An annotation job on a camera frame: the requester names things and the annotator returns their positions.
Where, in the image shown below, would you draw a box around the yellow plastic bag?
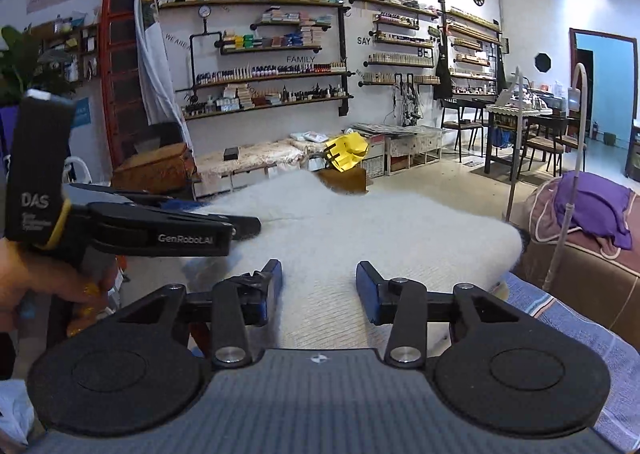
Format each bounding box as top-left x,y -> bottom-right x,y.
323,132 -> 369,173

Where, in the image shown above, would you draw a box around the white fuzzy sweater black collar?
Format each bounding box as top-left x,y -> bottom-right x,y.
122,171 -> 523,350

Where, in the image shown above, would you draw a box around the blue plaid bed sheet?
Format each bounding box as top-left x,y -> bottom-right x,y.
502,273 -> 640,453

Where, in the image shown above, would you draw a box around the black metal table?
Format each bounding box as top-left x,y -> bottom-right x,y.
439,95 -> 591,180

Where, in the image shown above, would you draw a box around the red ladder rack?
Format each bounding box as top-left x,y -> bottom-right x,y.
98,0 -> 149,169

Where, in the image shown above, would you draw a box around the low bench with lace cover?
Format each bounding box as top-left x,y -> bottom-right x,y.
192,122 -> 446,197

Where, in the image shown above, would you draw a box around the white bent lamp stand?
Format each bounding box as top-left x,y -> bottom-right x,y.
541,61 -> 590,293

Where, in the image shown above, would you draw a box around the blue door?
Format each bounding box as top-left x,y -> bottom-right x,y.
570,28 -> 639,151

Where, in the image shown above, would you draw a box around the mauve bed mattress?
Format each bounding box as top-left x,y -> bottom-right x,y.
512,179 -> 639,347

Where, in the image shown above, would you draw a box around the wall shelves with products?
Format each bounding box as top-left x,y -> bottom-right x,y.
158,0 -> 501,125

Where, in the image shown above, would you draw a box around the brown wooden box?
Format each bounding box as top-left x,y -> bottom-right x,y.
314,167 -> 367,195

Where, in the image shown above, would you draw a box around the purple cloth on bed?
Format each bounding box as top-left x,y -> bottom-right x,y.
553,171 -> 636,250

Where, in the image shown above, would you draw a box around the left hand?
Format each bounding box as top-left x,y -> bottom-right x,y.
1,237 -> 118,337

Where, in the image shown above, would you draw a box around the green potted plant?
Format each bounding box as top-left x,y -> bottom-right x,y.
0,24 -> 75,108

